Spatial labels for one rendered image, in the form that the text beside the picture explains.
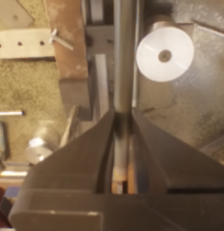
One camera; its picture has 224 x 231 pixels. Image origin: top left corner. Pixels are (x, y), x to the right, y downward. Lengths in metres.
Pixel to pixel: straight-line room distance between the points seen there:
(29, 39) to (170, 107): 0.22
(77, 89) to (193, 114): 0.21
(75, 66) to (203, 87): 0.20
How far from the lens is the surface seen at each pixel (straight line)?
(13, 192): 1.74
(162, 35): 0.18
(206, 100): 0.34
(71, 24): 0.20
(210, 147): 0.40
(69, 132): 0.19
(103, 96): 0.28
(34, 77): 0.32
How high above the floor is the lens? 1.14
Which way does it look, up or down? 52 degrees down
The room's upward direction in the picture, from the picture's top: 178 degrees counter-clockwise
